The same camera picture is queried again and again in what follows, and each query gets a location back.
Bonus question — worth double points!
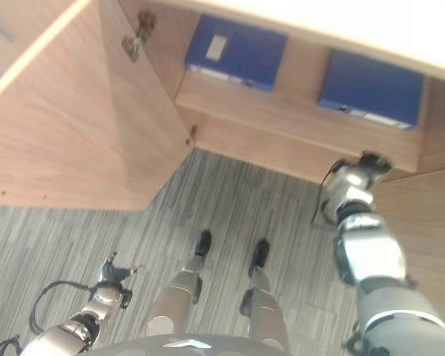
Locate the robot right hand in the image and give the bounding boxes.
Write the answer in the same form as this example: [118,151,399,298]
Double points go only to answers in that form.
[357,151,393,183]

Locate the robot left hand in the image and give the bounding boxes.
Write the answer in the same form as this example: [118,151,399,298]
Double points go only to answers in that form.
[98,251,148,286]

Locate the wooden right cabinet door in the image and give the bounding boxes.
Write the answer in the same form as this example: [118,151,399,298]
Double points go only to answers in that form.
[369,163,445,323]

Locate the wooden cabinet door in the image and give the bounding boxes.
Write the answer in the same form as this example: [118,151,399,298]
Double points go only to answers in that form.
[369,163,445,323]
[0,0,197,213]

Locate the wooden office cabinet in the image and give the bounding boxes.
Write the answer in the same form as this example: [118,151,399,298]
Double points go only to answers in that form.
[96,0,445,183]

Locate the wooden left cabinet door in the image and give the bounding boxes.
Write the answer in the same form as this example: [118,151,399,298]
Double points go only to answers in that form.
[0,0,197,213]

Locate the blue folder with white label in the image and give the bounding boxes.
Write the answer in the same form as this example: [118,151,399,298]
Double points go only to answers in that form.
[183,13,289,94]

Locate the silver robot left leg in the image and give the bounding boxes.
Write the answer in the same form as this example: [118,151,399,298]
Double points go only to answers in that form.
[139,254,205,339]

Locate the silver robot leg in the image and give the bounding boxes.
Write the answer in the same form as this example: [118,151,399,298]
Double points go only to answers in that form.
[239,266,291,349]
[139,254,205,339]

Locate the dark robot left foot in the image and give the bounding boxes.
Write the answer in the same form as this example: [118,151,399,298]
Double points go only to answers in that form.
[194,229,214,257]

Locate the dark robot foot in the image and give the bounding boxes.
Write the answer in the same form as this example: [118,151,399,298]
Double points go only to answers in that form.
[194,229,214,257]
[248,239,271,278]

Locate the grey robot torso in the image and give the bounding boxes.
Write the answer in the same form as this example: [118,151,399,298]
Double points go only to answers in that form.
[90,332,285,356]

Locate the dark robot right foot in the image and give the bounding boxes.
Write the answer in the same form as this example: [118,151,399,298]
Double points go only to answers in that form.
[248,239,271,278]

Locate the silver robot right leg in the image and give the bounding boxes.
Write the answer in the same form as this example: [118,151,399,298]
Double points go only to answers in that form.
[239,266,291,349]

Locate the large metal door hinge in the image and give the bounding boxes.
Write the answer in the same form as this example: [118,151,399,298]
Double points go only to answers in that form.
[120,10,158,62]

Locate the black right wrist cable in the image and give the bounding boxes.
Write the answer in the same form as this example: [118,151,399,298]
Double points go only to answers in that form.
[310,158,348,225]

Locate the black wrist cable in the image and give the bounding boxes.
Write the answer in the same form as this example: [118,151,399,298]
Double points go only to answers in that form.
[28,280,97,334]
[310,158,348,225]

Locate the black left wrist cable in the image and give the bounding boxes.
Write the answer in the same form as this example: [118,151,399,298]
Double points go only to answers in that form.
[28,280,97,334]

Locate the black left elbow cable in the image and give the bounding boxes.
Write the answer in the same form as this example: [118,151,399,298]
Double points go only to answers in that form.
[0,334,22,356]

